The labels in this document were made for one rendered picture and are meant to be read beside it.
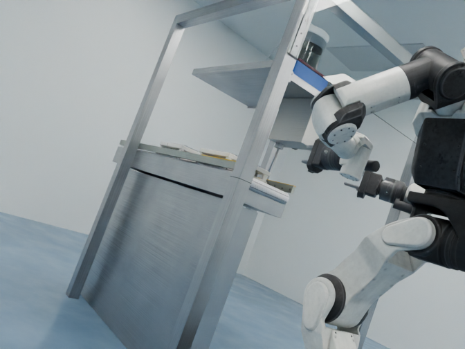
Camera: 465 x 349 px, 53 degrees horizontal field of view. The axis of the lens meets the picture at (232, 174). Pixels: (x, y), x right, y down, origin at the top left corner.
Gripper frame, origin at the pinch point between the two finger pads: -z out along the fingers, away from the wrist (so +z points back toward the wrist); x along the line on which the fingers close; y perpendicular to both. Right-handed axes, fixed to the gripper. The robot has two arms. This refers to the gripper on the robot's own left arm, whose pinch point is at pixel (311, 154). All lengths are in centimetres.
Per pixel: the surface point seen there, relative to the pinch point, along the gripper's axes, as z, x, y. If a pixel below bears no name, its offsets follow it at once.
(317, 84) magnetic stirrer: -29.5, -34.9, 11.5
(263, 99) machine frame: -19.4, -15.5, -14.9
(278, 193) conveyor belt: -27.9, 14.1, 10.7
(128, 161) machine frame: -126, 21, -27
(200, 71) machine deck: -76, -30, -23
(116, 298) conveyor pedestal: -94, 87, -15
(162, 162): -92, 16, -19
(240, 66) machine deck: -43, -30, -18
